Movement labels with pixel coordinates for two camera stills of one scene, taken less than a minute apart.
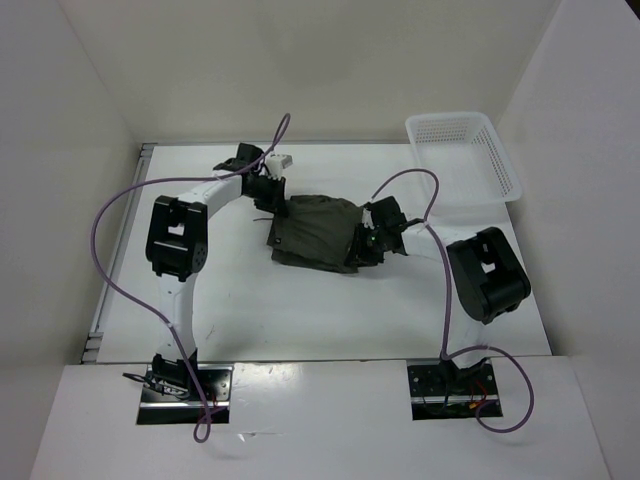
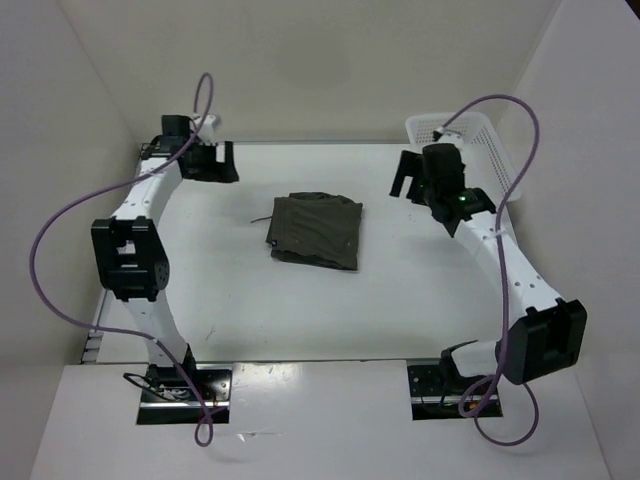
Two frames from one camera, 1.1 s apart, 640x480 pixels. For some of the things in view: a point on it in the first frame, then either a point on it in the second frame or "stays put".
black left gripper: [276, 200] to [217, 171]
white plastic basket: [465, 151] stays put
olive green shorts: [317, 232] stays put
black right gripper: [359, 255] to [410, 165]
